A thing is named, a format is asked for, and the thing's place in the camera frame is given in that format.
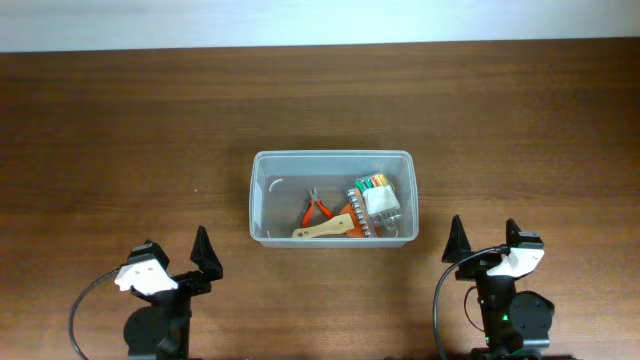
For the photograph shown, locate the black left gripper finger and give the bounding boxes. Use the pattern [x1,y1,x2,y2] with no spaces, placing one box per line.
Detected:
[190,226,223,281]
[127,240,170,270]

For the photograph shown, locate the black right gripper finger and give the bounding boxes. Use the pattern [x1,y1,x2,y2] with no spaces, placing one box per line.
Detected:
[506,219,544,250]
[441,215,473,264]

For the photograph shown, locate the pack of AA batteries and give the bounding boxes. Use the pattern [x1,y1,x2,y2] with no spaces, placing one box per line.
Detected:
[354,173,402,232]

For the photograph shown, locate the clear plastic storage box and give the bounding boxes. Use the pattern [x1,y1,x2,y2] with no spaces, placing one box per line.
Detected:
[249,150,419,248]

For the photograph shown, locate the orange scraper wooden handle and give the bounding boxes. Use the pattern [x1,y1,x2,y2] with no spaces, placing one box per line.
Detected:
[292,208,354,239]

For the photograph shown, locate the red handled cutting pliers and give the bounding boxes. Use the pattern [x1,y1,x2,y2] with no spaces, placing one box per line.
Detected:
[301,188,334,228]

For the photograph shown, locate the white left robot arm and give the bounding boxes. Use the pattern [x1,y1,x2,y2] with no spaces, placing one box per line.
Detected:
[114,240,211,360]

